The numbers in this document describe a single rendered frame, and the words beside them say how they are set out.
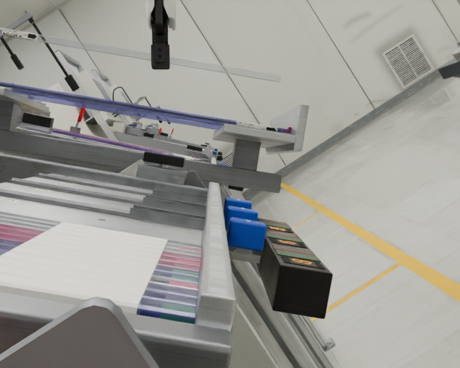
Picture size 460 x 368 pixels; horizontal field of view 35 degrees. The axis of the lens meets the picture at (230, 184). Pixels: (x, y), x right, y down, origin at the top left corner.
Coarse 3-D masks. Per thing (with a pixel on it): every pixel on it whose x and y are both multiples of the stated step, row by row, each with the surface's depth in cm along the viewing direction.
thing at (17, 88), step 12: (0, 84) 103; (12, 84) 103; (48, 96) 104; (60, 96) 104; (72, 96) 104; (84, 96) 104; (120, 108) 105; (132, 108) 105; (144, 108) 105; (156, 108) 105; (192, 120) 105; (204, 120) 106; (216, 120) 106; (228, 120) 106; (288, 132) 106
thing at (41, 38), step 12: (48, 36) 125; (84, 48) 126; (96, 48) 126; (108, 48) 126; (120, 48) 126; (180, 60) 127; (228, 72) 128; (240, 72) 128; (252, 72) 128; (264, 72) 128
